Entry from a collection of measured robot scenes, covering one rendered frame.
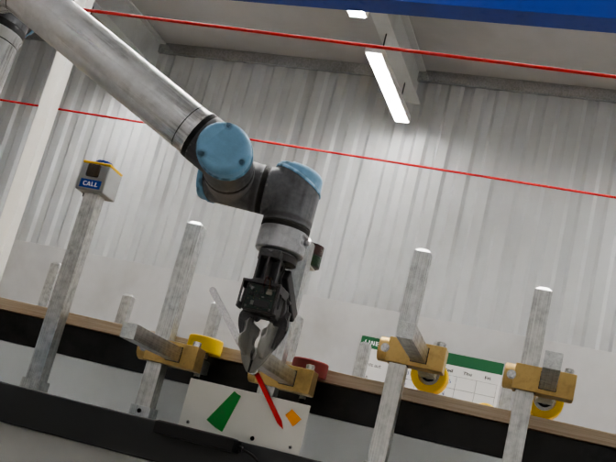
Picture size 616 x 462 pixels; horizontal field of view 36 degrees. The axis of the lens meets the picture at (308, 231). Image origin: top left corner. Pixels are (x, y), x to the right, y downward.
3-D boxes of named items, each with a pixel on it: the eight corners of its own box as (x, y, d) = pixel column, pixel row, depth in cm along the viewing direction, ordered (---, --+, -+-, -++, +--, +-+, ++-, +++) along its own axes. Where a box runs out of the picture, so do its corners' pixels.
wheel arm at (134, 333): (133, 345, 173) (139, 322, 174) (116, 340, 174) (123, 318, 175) (205, 379, 214) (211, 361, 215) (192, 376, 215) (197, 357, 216)
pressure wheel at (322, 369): (313, 412, 200) (325, 359, 203) (277, 403, 202) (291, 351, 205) (320, 416, 207) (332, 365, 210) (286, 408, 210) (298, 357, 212)
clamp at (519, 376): (573, 400, 177) (577, 374, 179) (500, 384, 181) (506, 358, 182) (571, 404, 183) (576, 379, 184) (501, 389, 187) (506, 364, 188)
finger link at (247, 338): (225, 363, 162) (238, 312, 164) (234, 369, 167) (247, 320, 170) (241, 367, 161) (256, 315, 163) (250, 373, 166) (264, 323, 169)
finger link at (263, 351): (241, 367, 161) (256, 315, 163) (250, 373, 166) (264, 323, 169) (258, 370, 160) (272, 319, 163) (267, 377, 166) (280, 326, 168)
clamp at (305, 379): (308, 394, 189) (313, 369, 190) (245, 379, 192) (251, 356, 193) (313, 398, 194) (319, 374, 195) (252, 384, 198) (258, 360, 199)
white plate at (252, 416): (298, 456, 185) (310, 405, 188) (177, 425, 192) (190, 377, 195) (298, 456, 186) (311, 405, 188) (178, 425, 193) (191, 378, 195)
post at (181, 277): (139, 441, 194) (202, 221, 206) (124, 436, 195) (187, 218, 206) (146, 442, 197) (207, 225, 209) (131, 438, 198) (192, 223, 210)
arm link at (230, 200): (204, 137, 168) (272, 154, 168) (210, 158, 179) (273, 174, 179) (190, 186, 166) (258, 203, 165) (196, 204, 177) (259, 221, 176)
